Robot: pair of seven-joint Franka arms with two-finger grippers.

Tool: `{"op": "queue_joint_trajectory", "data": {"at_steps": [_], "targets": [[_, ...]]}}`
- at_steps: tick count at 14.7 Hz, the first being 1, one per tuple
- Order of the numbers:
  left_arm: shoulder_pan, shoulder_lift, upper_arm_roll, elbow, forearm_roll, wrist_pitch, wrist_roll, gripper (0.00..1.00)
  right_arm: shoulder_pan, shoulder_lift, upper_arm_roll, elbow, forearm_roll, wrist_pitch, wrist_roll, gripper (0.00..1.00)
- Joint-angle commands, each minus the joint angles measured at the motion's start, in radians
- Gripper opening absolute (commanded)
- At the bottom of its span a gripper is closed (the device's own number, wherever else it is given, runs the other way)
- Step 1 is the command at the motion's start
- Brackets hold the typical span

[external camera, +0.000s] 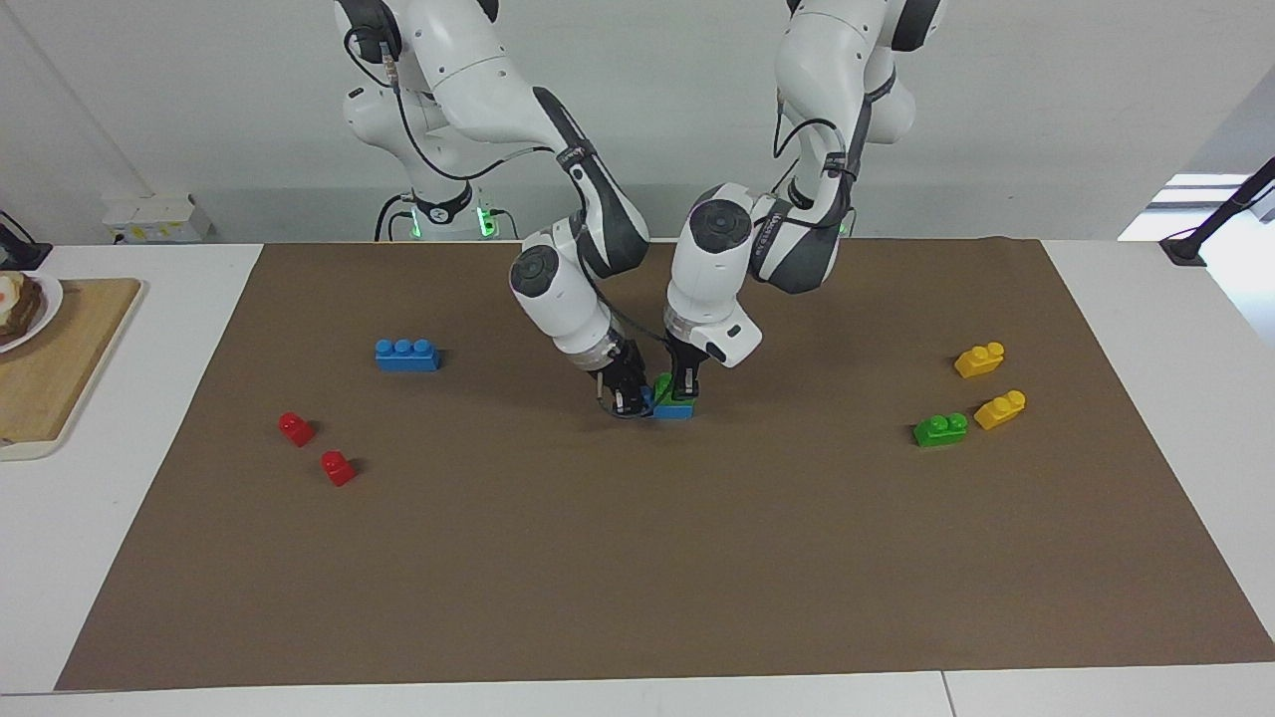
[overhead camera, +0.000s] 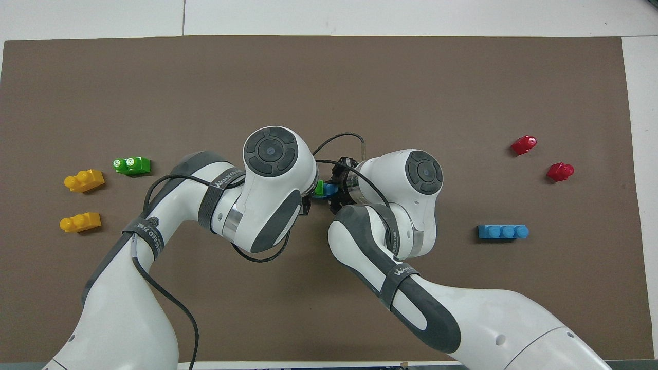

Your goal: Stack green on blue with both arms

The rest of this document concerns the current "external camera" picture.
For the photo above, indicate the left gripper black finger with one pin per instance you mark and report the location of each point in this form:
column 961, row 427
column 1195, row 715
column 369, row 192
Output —
column 694, row 383
column 678, row 386

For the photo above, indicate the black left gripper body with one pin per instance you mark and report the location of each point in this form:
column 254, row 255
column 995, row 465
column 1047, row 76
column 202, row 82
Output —
column 687, row 357

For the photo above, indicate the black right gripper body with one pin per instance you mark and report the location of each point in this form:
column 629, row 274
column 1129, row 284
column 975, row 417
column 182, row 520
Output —
column 620, row 370

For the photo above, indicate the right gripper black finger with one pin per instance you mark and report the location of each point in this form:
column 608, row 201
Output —
column 624, row 402
column 645, row 396

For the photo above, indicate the green two-stud toy brick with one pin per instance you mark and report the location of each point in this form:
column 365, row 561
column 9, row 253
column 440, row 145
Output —
column 662, row 388
column 940, row 431

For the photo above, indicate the blue three-stud toy brick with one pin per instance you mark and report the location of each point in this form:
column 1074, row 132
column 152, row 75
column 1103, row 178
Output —
column 675, row 411
column 407, row 356

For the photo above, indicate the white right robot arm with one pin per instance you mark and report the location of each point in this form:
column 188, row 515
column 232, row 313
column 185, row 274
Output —
column 478, row 90

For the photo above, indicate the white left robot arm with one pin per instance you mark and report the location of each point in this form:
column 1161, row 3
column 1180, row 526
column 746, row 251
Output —
column 827, row 60

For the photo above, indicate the brown table mat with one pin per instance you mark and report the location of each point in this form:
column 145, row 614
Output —
column 647, row 558

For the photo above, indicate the yellow two-stud toy brick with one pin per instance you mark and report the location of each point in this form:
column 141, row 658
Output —
column 979, row 361
column 999, row 411

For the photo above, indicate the small red toy brick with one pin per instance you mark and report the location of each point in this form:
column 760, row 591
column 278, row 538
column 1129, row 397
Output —
column 295, row 429
column 338, row 469

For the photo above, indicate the bright window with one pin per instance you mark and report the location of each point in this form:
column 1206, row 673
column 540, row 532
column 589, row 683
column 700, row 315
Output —
column 1185, row 204

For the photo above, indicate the black clamp stand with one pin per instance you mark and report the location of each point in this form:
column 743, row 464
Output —
column 1210, row 219

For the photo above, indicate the wooden cutting board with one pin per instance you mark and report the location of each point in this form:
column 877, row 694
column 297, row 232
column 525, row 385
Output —
column 70, row 368

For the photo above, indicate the white plate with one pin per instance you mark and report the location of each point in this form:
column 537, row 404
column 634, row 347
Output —
column 50, row 299

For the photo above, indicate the toast with egg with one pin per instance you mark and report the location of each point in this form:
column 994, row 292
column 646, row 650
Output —
column 18, row 304

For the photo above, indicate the black desk device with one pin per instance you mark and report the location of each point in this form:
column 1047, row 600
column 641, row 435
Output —
column 18, row 249

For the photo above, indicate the white wall socket box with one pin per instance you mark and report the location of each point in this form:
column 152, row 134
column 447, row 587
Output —
column 159, row 219

